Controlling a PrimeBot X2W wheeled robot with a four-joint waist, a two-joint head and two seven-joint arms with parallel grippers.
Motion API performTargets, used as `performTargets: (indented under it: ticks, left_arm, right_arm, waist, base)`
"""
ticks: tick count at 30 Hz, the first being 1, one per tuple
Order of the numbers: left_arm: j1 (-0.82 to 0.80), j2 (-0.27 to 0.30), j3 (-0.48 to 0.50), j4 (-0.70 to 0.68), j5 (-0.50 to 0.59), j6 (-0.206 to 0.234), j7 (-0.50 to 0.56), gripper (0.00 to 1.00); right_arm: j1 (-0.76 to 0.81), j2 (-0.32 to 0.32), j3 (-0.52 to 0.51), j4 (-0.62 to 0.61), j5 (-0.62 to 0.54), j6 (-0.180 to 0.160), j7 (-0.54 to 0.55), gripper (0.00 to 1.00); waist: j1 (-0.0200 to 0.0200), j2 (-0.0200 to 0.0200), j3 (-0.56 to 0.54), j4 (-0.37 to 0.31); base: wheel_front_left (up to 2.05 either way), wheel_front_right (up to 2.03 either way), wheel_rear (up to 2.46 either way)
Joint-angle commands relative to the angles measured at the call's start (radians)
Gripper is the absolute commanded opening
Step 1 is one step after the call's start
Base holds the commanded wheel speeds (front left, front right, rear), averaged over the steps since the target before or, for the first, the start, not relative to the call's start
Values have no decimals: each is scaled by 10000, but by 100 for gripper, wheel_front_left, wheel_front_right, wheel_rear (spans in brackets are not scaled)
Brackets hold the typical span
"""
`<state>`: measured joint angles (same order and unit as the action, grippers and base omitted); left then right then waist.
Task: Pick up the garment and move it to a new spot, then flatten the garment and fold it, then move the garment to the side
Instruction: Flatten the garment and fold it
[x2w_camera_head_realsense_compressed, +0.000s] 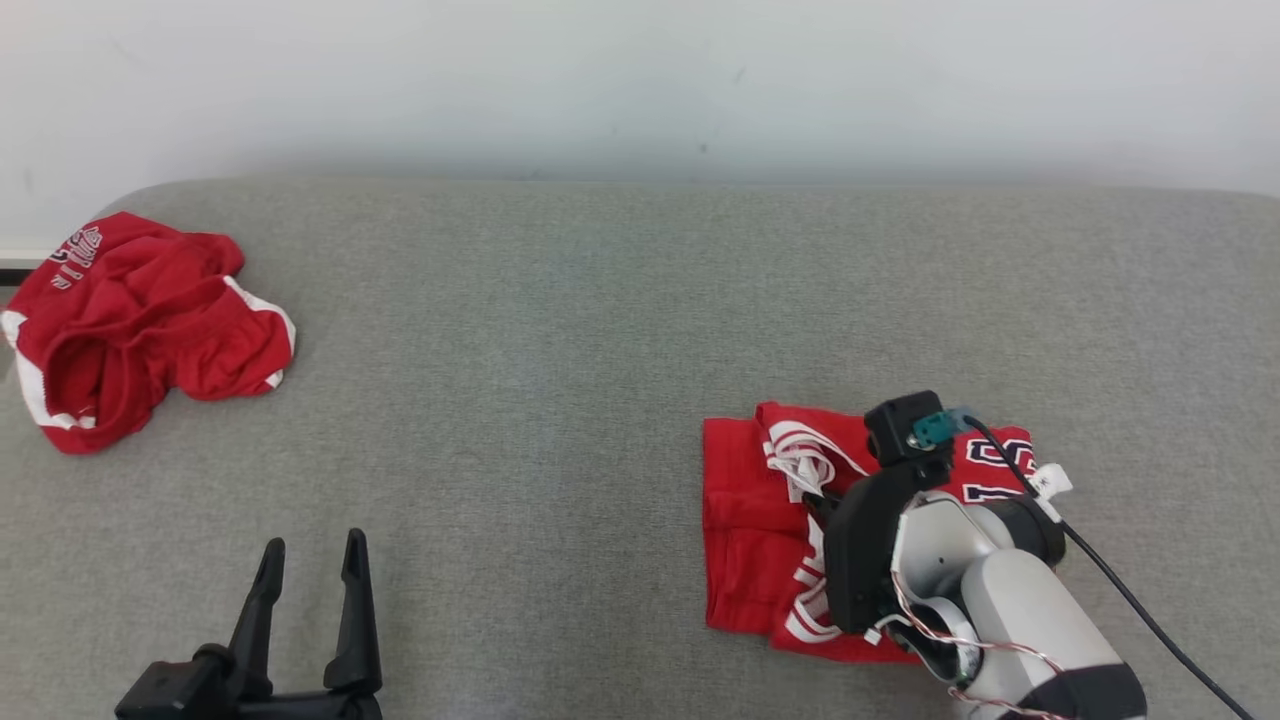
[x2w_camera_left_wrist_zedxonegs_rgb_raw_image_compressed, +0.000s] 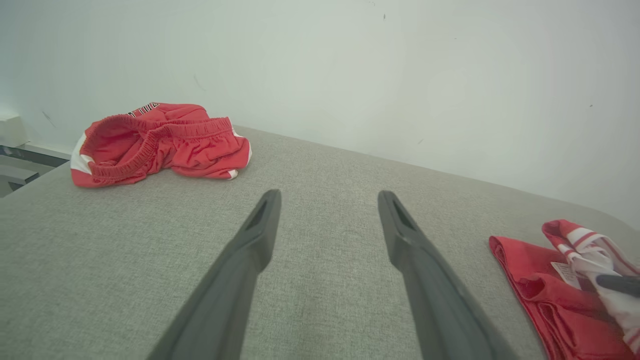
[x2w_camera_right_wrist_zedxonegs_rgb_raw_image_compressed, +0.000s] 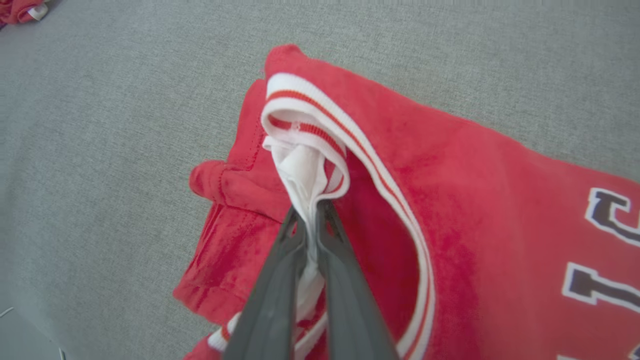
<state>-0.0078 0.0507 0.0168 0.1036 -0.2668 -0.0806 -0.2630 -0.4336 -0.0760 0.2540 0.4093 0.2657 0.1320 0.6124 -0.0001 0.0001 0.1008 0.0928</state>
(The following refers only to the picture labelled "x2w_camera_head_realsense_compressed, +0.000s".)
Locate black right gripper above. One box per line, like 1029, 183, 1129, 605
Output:
822, 460, 953, 636

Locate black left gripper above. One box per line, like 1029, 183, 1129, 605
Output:
195, 528, 386, 720

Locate red white Bulls jersey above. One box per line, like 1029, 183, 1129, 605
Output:
701, 400, 1037, 664

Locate red shorts white trim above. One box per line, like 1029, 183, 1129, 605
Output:
0, 211, 298, 457

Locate teal right camera connector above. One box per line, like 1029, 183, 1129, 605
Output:
911, 408, 969, 451

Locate thin red white wires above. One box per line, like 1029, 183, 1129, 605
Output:
864, 568, 1073, 720

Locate black white wall skirting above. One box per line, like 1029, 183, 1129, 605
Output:
0, 248, 49, 289

